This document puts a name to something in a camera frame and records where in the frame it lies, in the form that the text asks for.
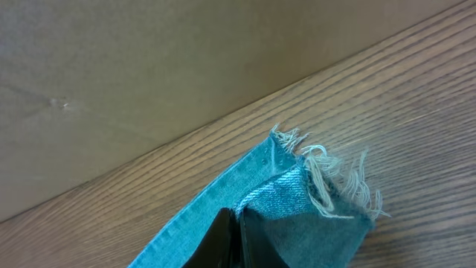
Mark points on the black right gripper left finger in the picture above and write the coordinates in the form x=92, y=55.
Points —
x=218, y=248

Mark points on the light blue denim jeans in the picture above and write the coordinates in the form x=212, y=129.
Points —
x=314, y=214

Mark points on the brown cardboard back panel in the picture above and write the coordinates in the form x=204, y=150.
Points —
x=89, y=85

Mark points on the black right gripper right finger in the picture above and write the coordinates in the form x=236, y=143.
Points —
x=257, y=251

